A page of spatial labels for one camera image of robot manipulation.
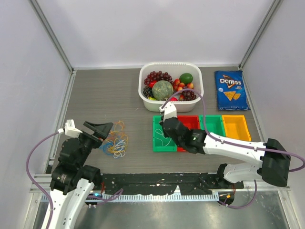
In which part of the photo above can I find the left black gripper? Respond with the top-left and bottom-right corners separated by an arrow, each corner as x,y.
76,121 -> 112,167

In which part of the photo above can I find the white cable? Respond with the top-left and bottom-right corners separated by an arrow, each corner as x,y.
112,139 -> 127,159
154,128 -> 173,147

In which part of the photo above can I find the orange cable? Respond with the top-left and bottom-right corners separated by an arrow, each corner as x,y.
109,120 -> 126,134

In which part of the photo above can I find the blue cable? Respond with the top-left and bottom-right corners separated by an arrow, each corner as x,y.
100,135 -> 126,157

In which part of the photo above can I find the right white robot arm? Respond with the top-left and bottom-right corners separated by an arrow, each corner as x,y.
160,117 -> 291,188

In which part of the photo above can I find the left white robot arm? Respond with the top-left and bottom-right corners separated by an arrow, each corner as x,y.
42,119 -> 113,229

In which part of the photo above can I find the left green plastic bin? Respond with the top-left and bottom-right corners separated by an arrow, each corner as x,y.
152,115 -> 177,152

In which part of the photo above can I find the green plastic bin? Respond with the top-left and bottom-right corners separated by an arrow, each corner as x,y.
205,115 -> 226,137
152,115 -> 177,152

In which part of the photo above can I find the red plastic bin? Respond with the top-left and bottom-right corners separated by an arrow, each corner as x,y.
176,115 -> 205,154

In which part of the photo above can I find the red apple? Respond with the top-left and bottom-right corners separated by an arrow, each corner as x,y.
169,97 -> 179,102

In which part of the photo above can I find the dark red grape bunch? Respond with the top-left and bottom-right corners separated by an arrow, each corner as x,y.
177,86 -> 196,101

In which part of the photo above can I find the green speckled melon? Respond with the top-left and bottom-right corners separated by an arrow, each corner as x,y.
152,81 -> 173,101

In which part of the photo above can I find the dark blue grape bunch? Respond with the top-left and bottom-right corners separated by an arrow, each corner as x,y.
143,86 -> 153,98

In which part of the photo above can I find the right green plastic bin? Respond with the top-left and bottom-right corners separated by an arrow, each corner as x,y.
205,115 -> 226,137

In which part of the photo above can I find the red yellow cherry cluster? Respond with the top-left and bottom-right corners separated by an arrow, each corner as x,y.
173,79 -> 194,92

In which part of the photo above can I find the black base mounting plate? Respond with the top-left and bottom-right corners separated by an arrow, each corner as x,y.
97,173 -> 244,196

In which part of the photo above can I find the green lime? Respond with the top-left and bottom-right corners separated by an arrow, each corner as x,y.
179,73 -> 193,84

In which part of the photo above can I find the yellow plastic bin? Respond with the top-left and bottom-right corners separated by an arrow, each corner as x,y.
222,115 -> 252,142

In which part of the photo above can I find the white plastic fruit basket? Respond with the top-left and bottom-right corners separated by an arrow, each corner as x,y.
138,62 -> 203,112

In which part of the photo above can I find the blue Doritos chip bag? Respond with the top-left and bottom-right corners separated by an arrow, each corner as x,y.
214,70 -> 250,111

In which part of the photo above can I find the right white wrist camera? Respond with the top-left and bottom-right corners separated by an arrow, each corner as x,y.
159,102 -> 177,121

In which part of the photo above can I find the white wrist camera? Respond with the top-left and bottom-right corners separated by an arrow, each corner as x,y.
57,119 -> 82,138
159,102 -> 177,121

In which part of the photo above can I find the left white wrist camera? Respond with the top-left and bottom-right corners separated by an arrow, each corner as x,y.
57,119 -> 82,138

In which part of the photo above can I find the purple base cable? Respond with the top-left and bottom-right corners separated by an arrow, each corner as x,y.
90,187 -> 124,206

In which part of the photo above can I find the white slotted cable duct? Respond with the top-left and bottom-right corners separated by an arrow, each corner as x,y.
40,192 -> 220,203

